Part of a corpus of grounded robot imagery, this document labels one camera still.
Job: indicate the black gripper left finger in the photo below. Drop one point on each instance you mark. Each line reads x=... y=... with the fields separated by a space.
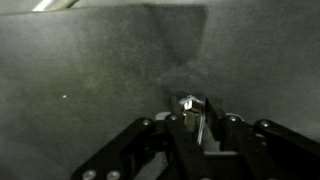
x=136 y=146

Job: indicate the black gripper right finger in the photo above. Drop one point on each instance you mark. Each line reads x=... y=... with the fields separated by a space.
x=270 y=151

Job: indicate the grey safety knife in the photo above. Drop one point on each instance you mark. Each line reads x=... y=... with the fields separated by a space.
x=192 y=108

